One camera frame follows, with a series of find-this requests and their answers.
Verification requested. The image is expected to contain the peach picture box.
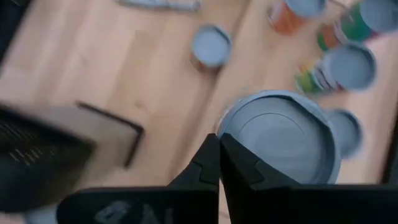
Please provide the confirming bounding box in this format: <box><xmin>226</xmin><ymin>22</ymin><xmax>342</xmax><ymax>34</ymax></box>
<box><xmin>268</xmin><ymin>0</ymin><xmax>326</xmax><ymax>35</ymax></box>

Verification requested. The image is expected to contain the black rig frame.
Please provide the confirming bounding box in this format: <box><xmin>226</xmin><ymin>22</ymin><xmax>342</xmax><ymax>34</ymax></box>
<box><xmin>0</xmin><ymin>0</ymin><xmax>32</xmax><ymax>63</ymax></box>

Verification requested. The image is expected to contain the pineapple print can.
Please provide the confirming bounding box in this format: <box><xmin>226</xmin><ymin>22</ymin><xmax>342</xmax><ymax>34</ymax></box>
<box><xmin>294</xmin><ymin>42</ymin><xmax>377</xmax><ymax>95</ymax></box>

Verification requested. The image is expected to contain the green chicken can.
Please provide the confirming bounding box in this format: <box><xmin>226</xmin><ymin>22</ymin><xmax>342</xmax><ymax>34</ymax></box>
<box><xmin>316</xmin><ymin>0</ymin><xmax>398</xmax><ymax>51</ymax></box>

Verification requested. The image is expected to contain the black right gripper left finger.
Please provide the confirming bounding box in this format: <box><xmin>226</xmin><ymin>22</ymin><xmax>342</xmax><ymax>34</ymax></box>
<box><xmin>57</xmin><ymin>133</ymin><xmax>220</xmax><ymax>224</ymax></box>

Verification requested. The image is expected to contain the short orange slice print can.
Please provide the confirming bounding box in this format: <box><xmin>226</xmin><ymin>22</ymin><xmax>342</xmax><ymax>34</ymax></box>
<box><xmin>216</xmin><ymin>89</ymin><xmax>342</xmax><ymax>185</ymax></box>

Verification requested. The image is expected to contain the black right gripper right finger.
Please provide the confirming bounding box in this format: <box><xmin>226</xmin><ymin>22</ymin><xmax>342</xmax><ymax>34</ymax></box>
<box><xmin>220</xmin><ymin>133</ymin><xmax>398</xmax><ymax>224</ymax></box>

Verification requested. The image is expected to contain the metal spoon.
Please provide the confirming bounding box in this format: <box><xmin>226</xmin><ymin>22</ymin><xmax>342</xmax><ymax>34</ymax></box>
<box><xmin>114</xmin><ymin>0</ymin><xmax>202</xmax><ymax>12</ymax></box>

